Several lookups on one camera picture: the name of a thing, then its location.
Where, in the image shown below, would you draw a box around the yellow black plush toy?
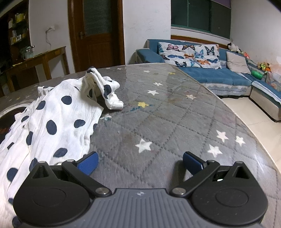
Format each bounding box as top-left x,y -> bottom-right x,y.
258,62 -> 272,73

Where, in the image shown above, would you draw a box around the wooden side table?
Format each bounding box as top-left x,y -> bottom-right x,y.
4,46 -> 70,92

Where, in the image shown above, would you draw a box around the blue sofa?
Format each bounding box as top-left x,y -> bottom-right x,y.
135,39 -> 281,122

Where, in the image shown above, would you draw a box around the butterfly print pillow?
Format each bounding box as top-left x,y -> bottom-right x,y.
158,42 -> 222,69

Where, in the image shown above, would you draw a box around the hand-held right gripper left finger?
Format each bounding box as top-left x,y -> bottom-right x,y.
30,151 -> 112,197

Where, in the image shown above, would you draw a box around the beige cushion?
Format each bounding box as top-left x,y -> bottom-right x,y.
226,51 -> 251,74

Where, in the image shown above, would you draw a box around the round built-in induction cooker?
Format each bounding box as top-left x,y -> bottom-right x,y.
0,100 -> 38,141

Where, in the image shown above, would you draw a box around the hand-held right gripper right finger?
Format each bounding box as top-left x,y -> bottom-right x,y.
170,151 -> 253,197

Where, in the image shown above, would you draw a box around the white navy polka dot pants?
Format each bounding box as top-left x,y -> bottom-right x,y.
0,68 -> 124,228

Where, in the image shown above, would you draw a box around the dark wooden shelf cabinet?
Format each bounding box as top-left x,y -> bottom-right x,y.
0,9 -> 33,71

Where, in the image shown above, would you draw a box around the black and white plush toy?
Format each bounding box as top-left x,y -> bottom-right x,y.
227,42 -> 242,53

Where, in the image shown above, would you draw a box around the brown wooden door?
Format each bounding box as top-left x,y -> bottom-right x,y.
68,0 -> 125,73

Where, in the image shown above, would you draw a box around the green framed window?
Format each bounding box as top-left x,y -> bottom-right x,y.
171,0 -> 232,40

